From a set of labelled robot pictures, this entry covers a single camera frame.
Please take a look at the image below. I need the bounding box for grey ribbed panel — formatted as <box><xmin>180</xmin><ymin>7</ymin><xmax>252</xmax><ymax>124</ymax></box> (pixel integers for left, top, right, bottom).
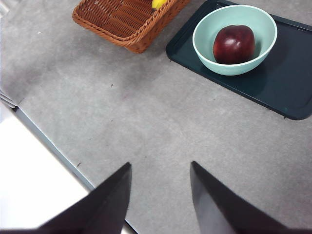
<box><xmin>0</xmin><ymin>89</ymin><xmax>19</xmax><ymax>109</ymax></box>

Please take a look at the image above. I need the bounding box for brown wicker basket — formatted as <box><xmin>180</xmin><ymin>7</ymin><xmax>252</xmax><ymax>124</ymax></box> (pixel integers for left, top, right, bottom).
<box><xmin>72</xmin><ymin>0</ymin><xmax>192</xmax><ymax>54</ymax></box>

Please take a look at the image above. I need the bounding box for yellow banana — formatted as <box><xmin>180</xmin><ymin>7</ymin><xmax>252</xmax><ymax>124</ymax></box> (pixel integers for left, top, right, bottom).
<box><xmin>151</xmin><ymin>0</ymin><xmax>169</xmax><ymax>10</ymax></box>

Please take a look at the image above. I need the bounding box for dark rectangular tray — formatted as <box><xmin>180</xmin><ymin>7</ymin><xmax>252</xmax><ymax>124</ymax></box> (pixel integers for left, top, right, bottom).
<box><xmin>165</xmin><ymin>0</ymin><xmax>312</xmax><ymax>120</ymax></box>

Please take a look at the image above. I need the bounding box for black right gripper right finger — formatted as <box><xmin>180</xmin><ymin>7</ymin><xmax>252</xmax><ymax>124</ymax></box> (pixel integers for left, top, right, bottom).
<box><xmin>190</xmin><ymin>160</ymin><xmax>312</xmax><ymax>234</ymax></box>

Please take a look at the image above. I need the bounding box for teal ceramic bowl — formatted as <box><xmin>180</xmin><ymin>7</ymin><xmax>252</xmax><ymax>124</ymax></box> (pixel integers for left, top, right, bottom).
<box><xmin>192</xmin><ymin>4</ymin><xmax>278</xmax><ymax>76</ymax></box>

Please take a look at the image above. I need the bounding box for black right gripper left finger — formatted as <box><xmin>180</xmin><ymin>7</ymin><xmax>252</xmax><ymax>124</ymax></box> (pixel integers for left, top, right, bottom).
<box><xmin>0</xmin><ymin>162</ymin><xmax>132</xmax><ymax>234</ymax></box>

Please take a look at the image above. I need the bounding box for dark red plum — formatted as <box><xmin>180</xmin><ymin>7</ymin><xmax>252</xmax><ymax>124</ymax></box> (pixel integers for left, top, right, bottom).
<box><xmin>213</xmin><ymin>24</ymin><xmax>256</xmax><ymax>65</ymax></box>

